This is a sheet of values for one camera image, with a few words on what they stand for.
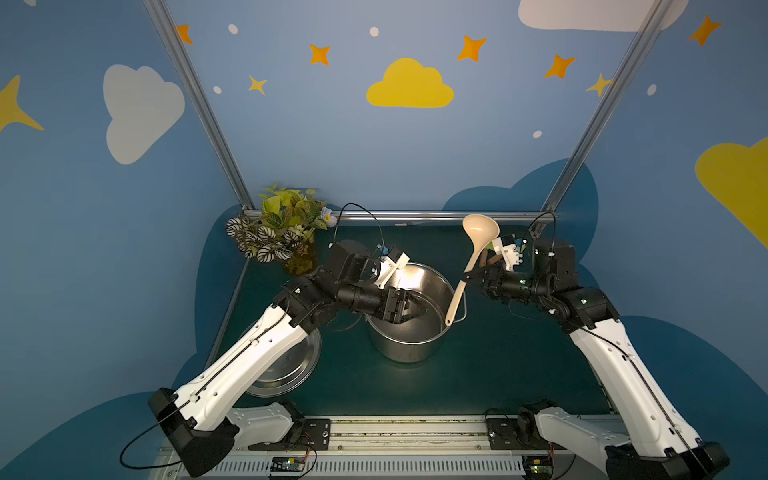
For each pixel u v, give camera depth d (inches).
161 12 26.8
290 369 32.9
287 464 28.2
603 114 34.3
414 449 29.0
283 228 35.7
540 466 28.3
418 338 29.2
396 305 21.2
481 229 28.1
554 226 47.0
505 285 23.4
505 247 25.2
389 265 22.9
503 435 29.0
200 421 14.6
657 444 14.7
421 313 22.6
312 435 29.0
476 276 26.0
